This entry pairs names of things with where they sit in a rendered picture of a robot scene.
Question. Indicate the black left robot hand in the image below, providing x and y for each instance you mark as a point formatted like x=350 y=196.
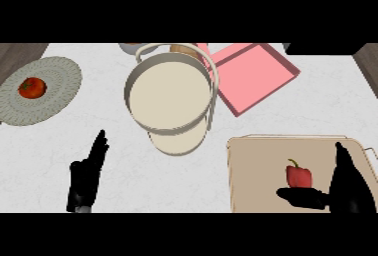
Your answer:
x=85 y=180

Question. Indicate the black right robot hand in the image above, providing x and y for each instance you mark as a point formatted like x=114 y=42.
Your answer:
x=348 y=186

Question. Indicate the red bell pepper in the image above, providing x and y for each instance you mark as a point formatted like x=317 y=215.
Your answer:
x=299 y=176

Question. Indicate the beige tray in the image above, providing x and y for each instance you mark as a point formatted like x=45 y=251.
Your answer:
x=275 y=173

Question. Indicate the cream tiered basket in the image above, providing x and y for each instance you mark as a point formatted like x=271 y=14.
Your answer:
x=170 y=96

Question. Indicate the grey round woven placemat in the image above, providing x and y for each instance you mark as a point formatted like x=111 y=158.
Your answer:
x=42 y=91

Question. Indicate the red tomato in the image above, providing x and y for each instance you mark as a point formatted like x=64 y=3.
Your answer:
x=33 y=88

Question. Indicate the pink square box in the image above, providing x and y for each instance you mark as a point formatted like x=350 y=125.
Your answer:
x=249 y=78

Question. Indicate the grey round bowl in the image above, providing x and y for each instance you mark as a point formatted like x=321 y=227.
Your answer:
x=132 y=48

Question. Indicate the black appliance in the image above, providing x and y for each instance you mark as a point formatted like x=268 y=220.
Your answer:
x=322 y=48

